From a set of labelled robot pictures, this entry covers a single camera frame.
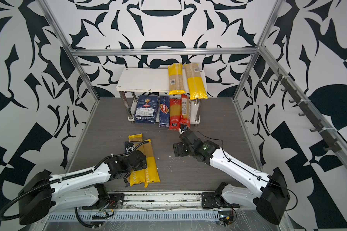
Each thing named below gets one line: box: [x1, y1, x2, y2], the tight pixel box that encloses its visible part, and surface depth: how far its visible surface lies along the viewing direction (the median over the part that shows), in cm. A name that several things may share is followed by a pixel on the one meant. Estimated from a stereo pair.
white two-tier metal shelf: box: [115, 67, 208, 126], surface depth 87 cm
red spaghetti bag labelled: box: [178, 93, 192, 130], surface depth 101 cm
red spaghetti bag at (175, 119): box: [168, 94, 182, 131], surface depth 101 cm
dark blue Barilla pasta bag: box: [134, 94, 160, 124], surface depth 98 cm
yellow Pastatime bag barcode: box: [184, 62, 208, 101], surface depth 79 cm
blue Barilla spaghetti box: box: [159, 95, 170, 128], surface depth 101 cm
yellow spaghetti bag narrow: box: [167, 63, 186, 96], surface depth 79 cm
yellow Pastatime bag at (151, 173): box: [142, 138, 161, 189], surface depth 83 cm
